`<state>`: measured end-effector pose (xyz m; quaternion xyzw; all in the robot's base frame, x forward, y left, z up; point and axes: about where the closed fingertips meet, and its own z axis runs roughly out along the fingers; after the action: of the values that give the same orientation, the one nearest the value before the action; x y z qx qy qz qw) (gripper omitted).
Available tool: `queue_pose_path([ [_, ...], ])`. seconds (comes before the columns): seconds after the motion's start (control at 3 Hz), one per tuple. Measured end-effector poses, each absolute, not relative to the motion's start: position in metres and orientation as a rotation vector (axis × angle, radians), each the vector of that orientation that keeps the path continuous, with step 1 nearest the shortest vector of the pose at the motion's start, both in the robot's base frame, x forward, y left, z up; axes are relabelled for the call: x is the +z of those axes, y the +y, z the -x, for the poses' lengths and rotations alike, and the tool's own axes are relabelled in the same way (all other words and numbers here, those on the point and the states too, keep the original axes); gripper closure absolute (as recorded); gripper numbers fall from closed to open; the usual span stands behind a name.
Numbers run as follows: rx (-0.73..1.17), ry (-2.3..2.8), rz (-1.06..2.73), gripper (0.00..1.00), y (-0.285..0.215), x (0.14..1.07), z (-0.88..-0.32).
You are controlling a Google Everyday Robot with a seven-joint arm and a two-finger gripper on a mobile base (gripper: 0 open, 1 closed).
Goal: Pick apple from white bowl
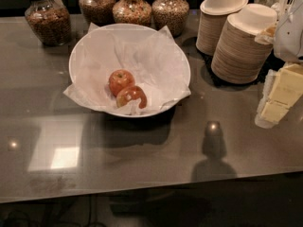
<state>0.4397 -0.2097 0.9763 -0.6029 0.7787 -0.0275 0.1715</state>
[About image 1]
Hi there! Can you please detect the white plastic cutlery bunch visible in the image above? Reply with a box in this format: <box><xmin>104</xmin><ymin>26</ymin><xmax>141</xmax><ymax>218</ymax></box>
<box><xmin>277</xmin><ymin>0</ymin><xmax>303</xmax><ymax>21</ymax></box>

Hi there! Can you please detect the red apple rear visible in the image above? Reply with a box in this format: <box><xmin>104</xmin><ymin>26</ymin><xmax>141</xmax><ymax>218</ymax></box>
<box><xmin>108</xmin><ymin>69</ymin><xmax>135</xmax><ymax>96</ymax></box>

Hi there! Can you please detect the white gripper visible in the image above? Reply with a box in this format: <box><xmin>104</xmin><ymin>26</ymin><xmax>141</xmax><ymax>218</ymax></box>
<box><xmin>255</xmin><ymin>0</ymin><xmax>303</xmax><ymax>129</ymax></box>

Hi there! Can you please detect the paper bowl stack front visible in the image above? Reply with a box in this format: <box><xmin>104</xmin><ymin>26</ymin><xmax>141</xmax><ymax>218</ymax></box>
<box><xmin>211</xmin><ymin>4</ymin><xmax>277</xmax><ymax>84</ymax></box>

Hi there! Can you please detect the paper bowl stack rear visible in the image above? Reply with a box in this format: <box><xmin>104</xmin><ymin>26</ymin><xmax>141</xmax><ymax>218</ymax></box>
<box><xmin>196</xmin><ymin>0</ymin><xmax>248</xmax><ymax>56</ymax></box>

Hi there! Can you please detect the glass cereal jar far left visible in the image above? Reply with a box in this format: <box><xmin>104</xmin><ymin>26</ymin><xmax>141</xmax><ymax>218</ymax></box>
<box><xmin>25</xmin><ymin>0</ymin><xmax>71</xmax><ymax>46</ymax></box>

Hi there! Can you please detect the white tissue paper liner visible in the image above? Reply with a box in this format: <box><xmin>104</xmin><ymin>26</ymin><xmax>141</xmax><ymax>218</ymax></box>
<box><xmin>62</xmin><ymin>22</ymin><xmax>192</xmax><ymax>116</ymax></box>

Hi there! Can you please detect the paper bowl stack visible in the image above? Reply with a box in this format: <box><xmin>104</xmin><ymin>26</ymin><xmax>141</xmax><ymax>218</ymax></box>
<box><xmin>211</xmin><ymin>4</ymin><xmax>277</xmax><ymax>84</ymax></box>
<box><xmin>196</xmin><ymin>0</ymin><xmax>248</xmax><ymax>56</ymax></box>

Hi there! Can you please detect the red apple front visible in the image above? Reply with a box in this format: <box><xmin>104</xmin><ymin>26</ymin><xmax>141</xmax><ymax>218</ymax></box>
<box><xmin>116</xmin><ymin>85</ymin><xmax>147</xmax><ymax>109</ymax></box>

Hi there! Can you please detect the red apple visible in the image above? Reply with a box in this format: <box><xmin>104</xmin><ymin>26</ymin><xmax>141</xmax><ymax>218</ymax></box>
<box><xmin>108</xmin><ymin>69</ymin><xmax>135</xmax><ymax>96</ymax></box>
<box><xmin>116</xmin><ymin>85</ymin><xmax>147</xmax><ymax>109</ymax></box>

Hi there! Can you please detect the glass cereal jar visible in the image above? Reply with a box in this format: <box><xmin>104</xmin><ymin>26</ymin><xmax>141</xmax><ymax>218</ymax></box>
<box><xmin>113</xmin><ymin>0</ymin><xmax>152</xmax><ymax>26</ymax></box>
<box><xmin>151</xmin><ymin>0</ymin><xmax>189</xmax><ymax>37</ymax></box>
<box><xmin>79</xmin><ymin>0</ymin><xmax>116</xmax><ymax>26</ymax></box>
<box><xmin>25</xmin><ymin>0</ymin><xmax>71</xmax><ymax>46</ymax></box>

